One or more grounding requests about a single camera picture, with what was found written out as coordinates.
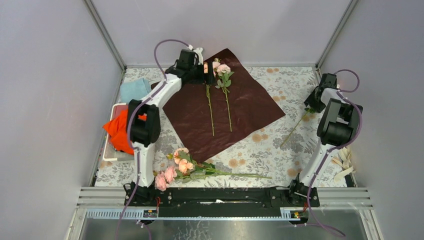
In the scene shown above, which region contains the orange cloth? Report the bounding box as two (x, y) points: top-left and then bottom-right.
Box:
(102, 109), (134, 156)

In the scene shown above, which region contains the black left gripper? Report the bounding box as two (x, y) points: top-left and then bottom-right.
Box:
(185, 60), (214, 84)

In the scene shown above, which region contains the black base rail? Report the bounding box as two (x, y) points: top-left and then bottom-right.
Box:
(123, 182), (320, 218)

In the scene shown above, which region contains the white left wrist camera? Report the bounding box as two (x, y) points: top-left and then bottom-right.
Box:
(187, 45), (204, 65)

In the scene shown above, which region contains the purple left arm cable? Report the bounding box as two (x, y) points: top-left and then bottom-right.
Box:
(114, 39), (195, 240)

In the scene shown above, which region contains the floral patterned table mat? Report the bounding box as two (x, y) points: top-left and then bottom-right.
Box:
(93, 66), (347, 188)

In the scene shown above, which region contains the white perforated plastic basket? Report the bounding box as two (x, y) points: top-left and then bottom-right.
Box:
(102, 102), (133, 163)

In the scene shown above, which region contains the light blue cloth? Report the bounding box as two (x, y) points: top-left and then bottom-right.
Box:
(120, 78), (152, 103)

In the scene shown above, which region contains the cream ribbon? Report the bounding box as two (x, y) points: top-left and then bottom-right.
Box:
(331, 146), (356, 183)

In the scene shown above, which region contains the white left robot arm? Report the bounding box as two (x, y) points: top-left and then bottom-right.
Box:
(126, 47), (215, 206)

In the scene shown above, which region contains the dark red wrapping paper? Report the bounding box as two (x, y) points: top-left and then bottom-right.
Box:
(163, 48), (286, 163)

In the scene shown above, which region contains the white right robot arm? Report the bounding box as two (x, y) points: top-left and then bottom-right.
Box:
(299, 69), (363, 188)

